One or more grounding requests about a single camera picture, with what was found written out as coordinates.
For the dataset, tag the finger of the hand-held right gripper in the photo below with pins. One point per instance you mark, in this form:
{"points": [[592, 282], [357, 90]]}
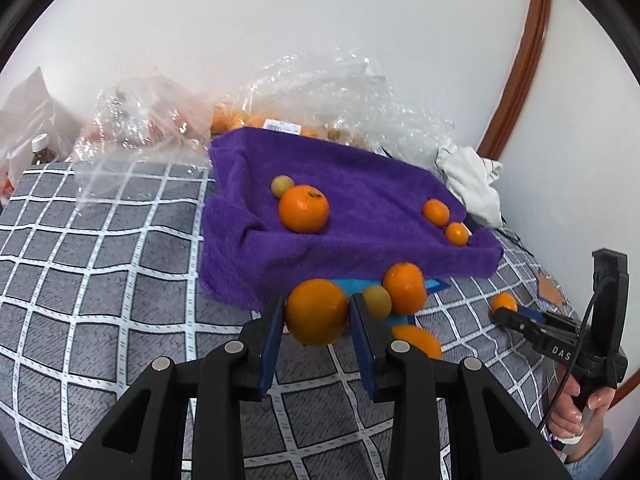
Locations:
{"points": [[540, 340], [555, 321]]}

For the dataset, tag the clear bag of oranges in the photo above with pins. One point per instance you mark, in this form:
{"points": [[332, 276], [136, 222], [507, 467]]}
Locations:
{"points": [[150, 110]]}

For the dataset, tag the person's right hand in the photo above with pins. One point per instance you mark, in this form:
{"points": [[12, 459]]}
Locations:
{"points": [[565, 410]]}

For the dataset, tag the dark bottle with white cap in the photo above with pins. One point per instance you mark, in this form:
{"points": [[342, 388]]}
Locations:
{"points": [[41, 152]]}

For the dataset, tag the grey checked blanket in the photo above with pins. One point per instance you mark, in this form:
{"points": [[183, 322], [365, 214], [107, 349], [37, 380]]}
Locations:
{"points": [[110, 270]]}

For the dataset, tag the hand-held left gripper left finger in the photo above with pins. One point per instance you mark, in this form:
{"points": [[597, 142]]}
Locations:
{"points": [[270, 347]]}

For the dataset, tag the blue tray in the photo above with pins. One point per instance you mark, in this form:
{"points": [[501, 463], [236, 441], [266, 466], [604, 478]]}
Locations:
{"points": [[352, 287]]}

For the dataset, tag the crumpled clear plastic bag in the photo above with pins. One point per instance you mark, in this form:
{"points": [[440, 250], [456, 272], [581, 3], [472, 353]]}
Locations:
{"points": [[350, 95]]}

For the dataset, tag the purple towel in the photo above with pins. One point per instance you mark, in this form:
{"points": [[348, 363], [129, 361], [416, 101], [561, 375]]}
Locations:
{"points": [[360, 185]]}

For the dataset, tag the person's right forearm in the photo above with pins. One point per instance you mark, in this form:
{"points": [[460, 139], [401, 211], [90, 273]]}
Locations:
{"points": [[595, 455]]}

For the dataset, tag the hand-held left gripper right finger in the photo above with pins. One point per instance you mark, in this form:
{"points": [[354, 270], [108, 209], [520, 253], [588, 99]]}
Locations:
{"points": [[362, 347]]}

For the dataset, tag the yellow-green round fruit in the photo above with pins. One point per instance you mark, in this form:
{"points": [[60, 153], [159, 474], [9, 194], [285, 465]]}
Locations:
{"points": [[376, 302], [280, 184]]}

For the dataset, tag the brown wooden door frame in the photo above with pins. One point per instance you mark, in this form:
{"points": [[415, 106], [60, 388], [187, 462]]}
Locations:
{"points": [[525, 60]]}

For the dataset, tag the small orange mandarin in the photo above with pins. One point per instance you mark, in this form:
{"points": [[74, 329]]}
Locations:
{"points": [[457, 233], [503, 302], [436, 211]]}

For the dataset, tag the white plastic bag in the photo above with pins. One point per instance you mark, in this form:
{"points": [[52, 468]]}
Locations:
{"points": [[35, 110]]}

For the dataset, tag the white cloth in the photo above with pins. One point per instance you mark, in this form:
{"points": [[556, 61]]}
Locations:
{"points": [[470, 180]]}

